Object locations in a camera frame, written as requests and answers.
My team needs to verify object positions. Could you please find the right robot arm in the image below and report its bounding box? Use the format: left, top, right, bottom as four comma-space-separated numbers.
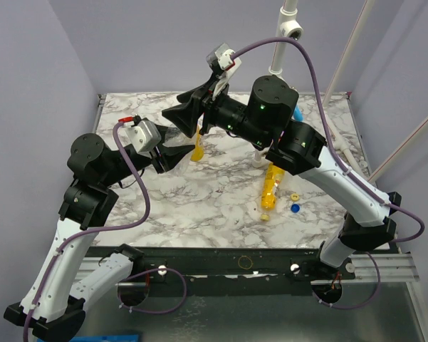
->
162, 76, 396, 279

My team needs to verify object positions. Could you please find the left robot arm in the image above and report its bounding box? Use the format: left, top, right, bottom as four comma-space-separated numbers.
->
4, 118, 194, 341

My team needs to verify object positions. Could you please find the blue bottle cap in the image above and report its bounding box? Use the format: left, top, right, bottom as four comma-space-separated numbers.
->
291, 204, 301, 213

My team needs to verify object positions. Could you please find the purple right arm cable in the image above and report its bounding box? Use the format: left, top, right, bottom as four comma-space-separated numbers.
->
231, 37, 425, 310

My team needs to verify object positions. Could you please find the small clear bottle white cap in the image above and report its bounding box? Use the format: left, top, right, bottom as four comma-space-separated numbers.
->
163, 126, 194, 176

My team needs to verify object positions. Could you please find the blue plastic faucet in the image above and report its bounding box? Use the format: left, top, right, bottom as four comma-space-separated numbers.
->
293, 106, 303, 122

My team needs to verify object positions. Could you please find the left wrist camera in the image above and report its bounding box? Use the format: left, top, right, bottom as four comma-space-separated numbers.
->
119, 116, 162, 153

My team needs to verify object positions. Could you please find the blue tray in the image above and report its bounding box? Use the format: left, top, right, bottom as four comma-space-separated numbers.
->
71, 333, 141, 342

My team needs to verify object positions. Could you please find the white PVC pipe frame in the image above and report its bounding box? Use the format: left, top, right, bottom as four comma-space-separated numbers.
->
251, 0, 428, 179

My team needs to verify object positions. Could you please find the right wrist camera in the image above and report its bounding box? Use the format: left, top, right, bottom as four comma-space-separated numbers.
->
206, 43, 241, 99

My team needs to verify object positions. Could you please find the yellow bottle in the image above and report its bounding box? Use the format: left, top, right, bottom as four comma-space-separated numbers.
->
190, 124, 204, 162
260, 163, 285, 222

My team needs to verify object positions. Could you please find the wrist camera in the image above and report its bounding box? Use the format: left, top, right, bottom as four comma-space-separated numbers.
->
119, 116, 162, 153
206, 43, 241, 99

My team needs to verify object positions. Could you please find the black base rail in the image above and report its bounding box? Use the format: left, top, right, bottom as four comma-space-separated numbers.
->
81, 244, 357, 296

